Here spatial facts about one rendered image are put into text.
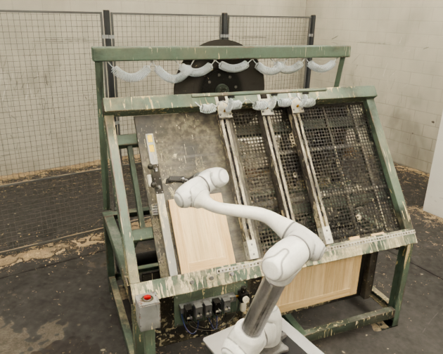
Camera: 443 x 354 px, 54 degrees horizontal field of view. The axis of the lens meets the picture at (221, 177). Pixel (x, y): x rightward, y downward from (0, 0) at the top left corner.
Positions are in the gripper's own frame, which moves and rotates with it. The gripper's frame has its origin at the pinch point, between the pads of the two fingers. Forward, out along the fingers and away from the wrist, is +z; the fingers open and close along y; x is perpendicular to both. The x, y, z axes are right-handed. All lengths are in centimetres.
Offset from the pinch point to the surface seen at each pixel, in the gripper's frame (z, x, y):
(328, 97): 3, -109, -119
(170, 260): 35, 38, -27
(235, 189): 23, -17, -59
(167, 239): 37, 25, -22
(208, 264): 28, 36, -51
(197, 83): 70, -105, -40
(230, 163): 26, -35, -53
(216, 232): 29, 14, -54
